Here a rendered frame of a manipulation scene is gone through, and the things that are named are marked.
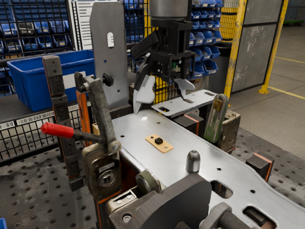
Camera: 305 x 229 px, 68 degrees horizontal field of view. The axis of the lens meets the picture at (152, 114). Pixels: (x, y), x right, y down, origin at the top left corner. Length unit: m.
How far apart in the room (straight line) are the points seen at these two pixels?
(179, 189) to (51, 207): 0.73
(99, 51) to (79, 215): 0.54
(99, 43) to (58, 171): 0.58
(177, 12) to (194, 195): 0.33
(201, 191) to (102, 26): 0.59
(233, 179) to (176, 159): 0.14
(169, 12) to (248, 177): 0.38
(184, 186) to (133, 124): 0.50
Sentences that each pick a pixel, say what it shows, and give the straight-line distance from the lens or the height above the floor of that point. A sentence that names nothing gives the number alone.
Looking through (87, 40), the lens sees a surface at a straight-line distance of 1.02.
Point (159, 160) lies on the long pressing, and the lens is 0.56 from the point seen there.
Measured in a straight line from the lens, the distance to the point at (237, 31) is 3.07.
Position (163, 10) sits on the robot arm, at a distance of 0.45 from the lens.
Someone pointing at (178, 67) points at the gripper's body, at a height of 1.22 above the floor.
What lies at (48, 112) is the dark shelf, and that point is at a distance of 0.80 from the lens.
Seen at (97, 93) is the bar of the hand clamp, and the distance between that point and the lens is 0.44.
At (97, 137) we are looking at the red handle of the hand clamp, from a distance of 0.49.
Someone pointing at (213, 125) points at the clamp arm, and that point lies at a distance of 0.65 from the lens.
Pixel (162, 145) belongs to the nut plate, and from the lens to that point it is 0.60.
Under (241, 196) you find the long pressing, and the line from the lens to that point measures 0.51.
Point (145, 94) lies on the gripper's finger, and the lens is 0.49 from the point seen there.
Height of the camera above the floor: 1.35
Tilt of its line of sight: 27 degrees down
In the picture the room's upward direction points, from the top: straight up
